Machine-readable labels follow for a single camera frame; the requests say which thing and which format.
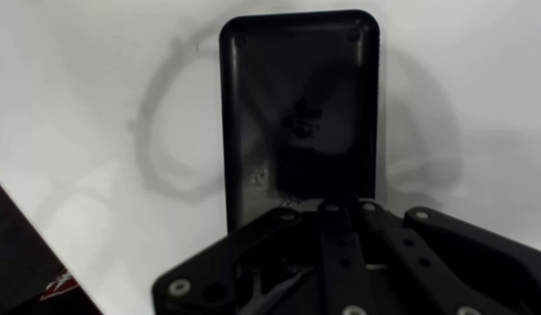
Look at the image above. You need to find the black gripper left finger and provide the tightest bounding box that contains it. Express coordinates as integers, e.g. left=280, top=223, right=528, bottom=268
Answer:
left=316, top=204, right=378, bottom=315

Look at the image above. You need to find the black calculator cover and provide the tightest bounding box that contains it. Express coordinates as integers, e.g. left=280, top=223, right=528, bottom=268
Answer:
left=218, top=9, right=379, bottom=230

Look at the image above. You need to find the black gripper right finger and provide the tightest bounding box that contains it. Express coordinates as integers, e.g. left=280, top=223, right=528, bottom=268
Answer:
left=355, top=200, right=504, bottom=315

